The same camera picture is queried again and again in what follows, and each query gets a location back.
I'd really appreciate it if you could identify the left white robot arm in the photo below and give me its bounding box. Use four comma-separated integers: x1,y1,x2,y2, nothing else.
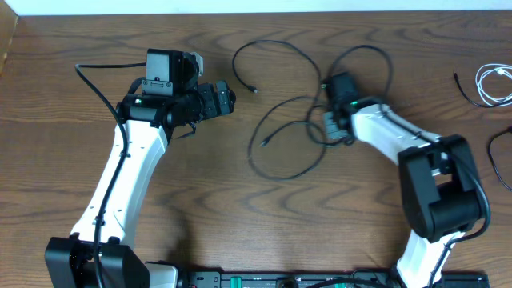
45,49,236,287

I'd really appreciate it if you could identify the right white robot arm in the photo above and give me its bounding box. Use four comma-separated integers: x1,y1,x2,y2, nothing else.
323,73,490,287

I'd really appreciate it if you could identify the black usb cable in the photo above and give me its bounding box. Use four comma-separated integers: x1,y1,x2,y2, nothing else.
452,70,512,193

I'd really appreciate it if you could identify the white usb cable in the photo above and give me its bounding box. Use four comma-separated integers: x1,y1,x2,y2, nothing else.
474,63,512,107

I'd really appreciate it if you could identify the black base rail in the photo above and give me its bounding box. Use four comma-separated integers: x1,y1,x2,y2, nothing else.
178,269,490,288

